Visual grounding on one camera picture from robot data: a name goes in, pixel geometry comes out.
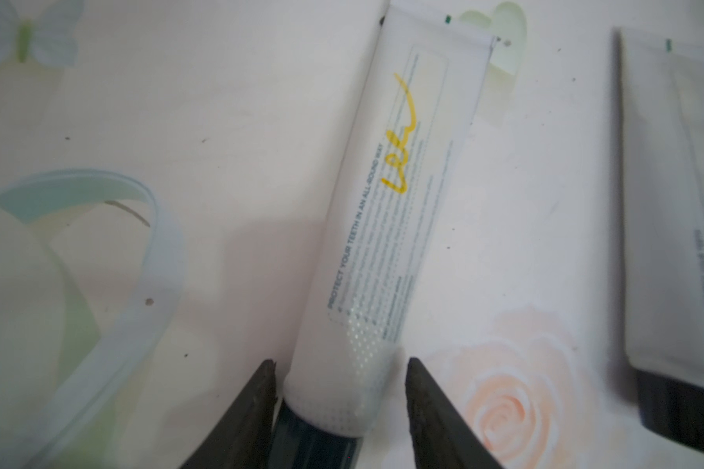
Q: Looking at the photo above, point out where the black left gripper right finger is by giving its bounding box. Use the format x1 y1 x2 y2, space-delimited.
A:
405 357 502 469

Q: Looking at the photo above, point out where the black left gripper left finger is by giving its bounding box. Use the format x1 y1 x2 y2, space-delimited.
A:
182 360 277 468

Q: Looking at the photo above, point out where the white tube teal cap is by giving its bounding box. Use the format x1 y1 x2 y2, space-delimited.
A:
267 1 495 468

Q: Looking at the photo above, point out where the white tube dark cap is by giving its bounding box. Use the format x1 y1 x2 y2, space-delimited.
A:
619 29 704 453

